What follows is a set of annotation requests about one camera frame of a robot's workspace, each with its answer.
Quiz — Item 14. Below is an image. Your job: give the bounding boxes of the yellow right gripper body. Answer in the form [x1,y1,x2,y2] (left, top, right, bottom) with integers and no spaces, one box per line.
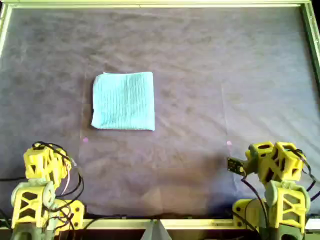
[251,141,276,180]

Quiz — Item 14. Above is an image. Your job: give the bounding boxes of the yellow left gripper body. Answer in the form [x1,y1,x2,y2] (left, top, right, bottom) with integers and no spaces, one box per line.
[49,149,74,187]

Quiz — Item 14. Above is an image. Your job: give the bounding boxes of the light blue microfiber cloth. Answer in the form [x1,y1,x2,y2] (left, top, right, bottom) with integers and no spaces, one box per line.
[90,71,156,132]

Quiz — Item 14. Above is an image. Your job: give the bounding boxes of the purple table cover sheet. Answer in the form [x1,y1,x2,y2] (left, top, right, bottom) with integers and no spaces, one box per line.
[0,6,318,221]

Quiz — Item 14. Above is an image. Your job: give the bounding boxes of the thin black motor wires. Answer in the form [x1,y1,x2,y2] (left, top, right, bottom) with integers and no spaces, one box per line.
[294,148,316,193]
[31,141,85,226]

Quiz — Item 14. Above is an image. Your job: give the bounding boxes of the aluminium table frame rail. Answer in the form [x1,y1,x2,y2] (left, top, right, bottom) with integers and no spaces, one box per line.
[301,2,320,83]
[0,3,13,66]
[0,0,320,8]
[0,218,320,230]

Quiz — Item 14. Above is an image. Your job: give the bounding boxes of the grey camera stand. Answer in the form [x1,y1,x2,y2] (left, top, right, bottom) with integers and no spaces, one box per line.
[141,219,173,240]

